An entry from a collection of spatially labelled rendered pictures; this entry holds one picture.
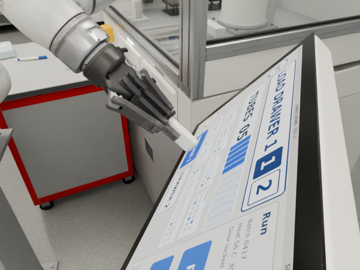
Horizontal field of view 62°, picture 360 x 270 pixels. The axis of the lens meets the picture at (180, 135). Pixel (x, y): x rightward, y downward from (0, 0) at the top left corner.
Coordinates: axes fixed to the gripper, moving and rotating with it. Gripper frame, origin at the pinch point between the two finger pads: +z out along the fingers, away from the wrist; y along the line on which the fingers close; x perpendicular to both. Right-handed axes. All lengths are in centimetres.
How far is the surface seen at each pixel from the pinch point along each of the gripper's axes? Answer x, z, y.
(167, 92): 18.7, -4.7, 34.0
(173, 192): -0.1, 3.8, -11.8
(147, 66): 26, -15, 47
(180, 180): -0.7, 3.8, -9.3
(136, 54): 31, -21, 55
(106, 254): 109, 30, 25
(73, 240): 122, 15, 26
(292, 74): -22.0, 3.8, 1.0
